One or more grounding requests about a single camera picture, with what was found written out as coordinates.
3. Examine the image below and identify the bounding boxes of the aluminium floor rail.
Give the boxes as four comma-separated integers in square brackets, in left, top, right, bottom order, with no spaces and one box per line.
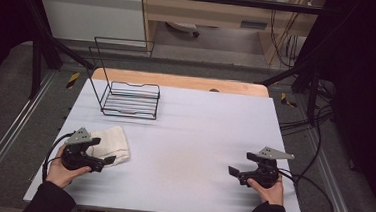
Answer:
[0,67,58,204]
[301,126,367,212]

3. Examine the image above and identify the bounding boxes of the black wire rack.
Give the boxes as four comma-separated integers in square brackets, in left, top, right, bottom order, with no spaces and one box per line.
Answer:
[84,36,165,121]

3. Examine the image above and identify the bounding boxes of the hanging desk cables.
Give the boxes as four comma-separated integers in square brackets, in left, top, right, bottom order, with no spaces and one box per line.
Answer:
[266,0,318,71]

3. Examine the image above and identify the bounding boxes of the white cabinet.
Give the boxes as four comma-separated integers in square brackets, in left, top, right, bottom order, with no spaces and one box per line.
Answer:
[32,0,149,47]

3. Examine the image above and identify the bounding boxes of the white wheeled footrest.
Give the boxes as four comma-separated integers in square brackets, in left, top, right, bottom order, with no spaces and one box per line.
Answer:
[164,20,202,39]

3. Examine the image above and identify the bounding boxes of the yellow black floor tape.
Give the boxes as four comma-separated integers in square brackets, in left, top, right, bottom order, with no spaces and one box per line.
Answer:
[279,91,299,109]
[65,70,81,90]

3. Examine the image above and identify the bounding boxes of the person's right hand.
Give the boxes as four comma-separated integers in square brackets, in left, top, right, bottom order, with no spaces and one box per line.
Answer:
[244,172,286,207]

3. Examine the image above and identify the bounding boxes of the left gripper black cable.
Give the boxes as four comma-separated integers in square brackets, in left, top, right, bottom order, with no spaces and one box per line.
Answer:
[40,129,76,184]

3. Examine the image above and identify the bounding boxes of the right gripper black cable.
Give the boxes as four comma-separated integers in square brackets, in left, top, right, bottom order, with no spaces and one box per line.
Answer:
[274,125,341,212]

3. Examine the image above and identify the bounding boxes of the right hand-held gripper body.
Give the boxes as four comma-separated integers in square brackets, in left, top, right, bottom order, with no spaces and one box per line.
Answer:
[237,145,296,192]

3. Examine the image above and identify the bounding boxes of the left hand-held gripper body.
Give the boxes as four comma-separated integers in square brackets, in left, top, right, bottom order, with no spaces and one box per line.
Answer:
[60,125,107,174]

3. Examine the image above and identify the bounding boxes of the black floor cable bundle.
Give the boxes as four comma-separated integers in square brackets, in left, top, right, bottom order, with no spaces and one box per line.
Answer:
[278,77,337,141]

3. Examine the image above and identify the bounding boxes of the cream towel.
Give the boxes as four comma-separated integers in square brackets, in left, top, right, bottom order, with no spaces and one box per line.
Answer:
[86,123,134,169]

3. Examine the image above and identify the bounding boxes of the person's left hand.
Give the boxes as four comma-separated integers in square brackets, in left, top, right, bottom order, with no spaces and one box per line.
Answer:
[45,142,94,191]

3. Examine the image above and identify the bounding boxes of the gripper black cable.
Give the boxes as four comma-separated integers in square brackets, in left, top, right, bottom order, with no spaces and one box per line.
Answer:
[274,125,341,212]
[40,129,76,184]

